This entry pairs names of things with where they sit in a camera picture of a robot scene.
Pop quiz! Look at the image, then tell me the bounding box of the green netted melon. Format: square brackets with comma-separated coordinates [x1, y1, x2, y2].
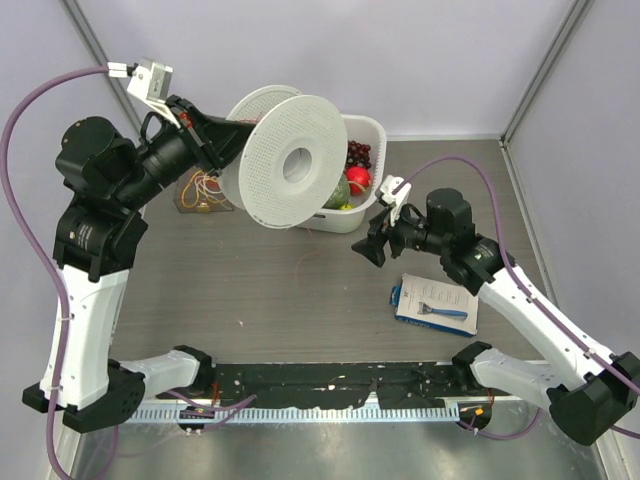
[323, 174, 350, 210]

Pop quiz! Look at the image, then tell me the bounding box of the white plastic fruit basket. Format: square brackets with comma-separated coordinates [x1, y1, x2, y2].
[297, 114, 387, 234]

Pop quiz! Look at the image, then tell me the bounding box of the red apple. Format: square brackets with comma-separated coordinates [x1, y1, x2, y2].
[345, 166, 372, 196]

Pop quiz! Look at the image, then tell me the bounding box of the yellow cable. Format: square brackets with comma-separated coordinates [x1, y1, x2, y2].
[180, 172, 214, 209]

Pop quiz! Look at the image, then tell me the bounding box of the dark red grape bunch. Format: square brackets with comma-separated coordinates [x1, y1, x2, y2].
[345, 140, 372, 170]

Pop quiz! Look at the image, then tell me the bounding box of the clear plastic cable box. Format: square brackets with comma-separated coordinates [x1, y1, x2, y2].
[173, 167, 234, 214]

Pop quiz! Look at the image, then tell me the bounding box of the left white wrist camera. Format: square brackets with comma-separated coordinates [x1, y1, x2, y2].
[107, 58, 179, 127]

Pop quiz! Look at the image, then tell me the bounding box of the aluminium frame post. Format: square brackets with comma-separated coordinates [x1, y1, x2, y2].
[500, 0, 594, 148]
[58, 0, 142, 140]

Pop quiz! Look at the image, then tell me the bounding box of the left aluminium frame post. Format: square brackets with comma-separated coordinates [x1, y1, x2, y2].
[58, 0, 142, 140]

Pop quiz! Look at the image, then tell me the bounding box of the right aluminium frame post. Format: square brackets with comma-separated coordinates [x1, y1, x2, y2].
[500, 0, 594, 148]

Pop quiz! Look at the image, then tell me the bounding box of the blue razor package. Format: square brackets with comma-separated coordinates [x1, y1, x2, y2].
[389, 274, 479, 338]

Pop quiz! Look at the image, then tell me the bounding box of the white cable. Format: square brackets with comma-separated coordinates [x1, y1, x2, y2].
[195, 169, 224, 201]

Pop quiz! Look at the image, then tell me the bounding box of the white perforated cable spool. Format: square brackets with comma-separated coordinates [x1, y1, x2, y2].
[218, 85, 347, 229]

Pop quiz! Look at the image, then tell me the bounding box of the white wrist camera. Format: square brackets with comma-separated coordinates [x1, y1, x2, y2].
[107, 58, 179, 127]
[377, 175, 412, 226]

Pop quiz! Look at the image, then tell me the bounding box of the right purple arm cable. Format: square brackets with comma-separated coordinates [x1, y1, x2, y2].
[394, 155, 640, 442]

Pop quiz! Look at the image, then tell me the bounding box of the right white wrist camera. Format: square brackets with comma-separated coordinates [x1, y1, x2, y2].
[377, 175, 412, 226]

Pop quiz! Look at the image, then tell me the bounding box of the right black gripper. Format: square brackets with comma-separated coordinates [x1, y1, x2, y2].
[353, 198, 450, 267]

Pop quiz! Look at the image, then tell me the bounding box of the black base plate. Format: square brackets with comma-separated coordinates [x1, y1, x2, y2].
[155, 360, 513, 410]

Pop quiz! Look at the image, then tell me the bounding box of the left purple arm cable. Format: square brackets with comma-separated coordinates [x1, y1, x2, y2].
[0, 66, 259, 480]

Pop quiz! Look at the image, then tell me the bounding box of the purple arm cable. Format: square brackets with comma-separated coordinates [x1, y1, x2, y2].
[394, 155, 640, 442]
[0, 66, 259, 480]

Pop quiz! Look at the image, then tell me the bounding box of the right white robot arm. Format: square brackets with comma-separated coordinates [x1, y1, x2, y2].
[352, 185, 639, 446]

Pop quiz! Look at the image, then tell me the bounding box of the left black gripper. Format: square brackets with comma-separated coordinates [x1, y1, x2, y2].
[113, 94, 258, 212]

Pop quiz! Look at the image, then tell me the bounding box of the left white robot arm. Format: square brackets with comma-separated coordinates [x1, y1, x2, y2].
[22, 96, 253, 433]

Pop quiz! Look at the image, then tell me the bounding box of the white slotted cable duct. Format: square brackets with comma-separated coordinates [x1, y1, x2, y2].
[128, 401, 460, 425]

